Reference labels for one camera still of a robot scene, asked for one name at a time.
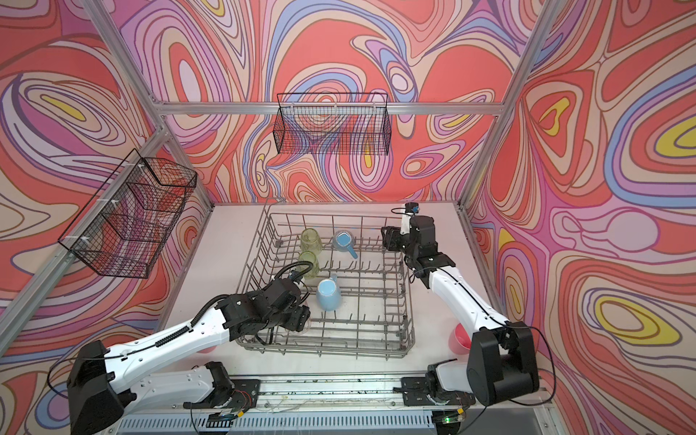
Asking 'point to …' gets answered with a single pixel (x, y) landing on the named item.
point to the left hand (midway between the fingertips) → (304, 310)
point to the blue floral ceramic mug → (343, 241)
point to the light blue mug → (329, 294)
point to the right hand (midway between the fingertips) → (390, 234)
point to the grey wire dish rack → (360, 302)
